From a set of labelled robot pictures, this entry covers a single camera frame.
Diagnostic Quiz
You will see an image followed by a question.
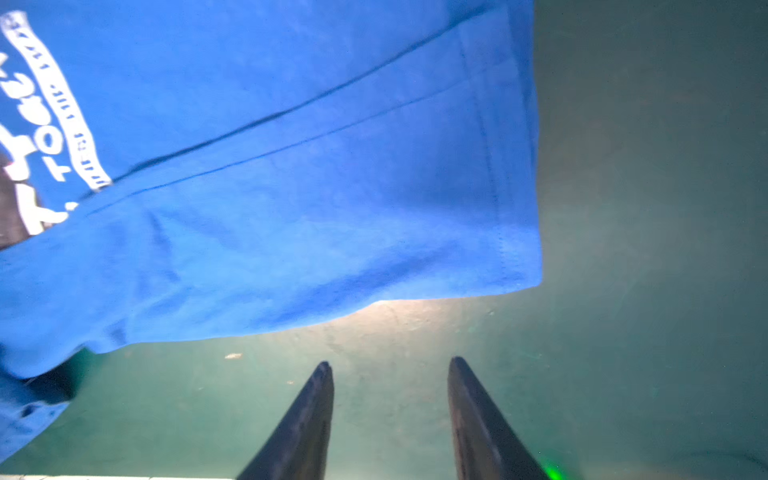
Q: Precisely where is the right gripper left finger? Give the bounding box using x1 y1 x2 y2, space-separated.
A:
237 361 334 480

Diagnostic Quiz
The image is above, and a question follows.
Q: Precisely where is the aluminium front rail frame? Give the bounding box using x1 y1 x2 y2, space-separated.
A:
0 474 229 480

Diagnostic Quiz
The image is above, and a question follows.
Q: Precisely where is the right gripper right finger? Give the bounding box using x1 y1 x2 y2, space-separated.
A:
448 356 549 480

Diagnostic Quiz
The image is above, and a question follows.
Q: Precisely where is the blue printed t-shirt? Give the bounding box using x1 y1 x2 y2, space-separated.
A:
1 1 542 459

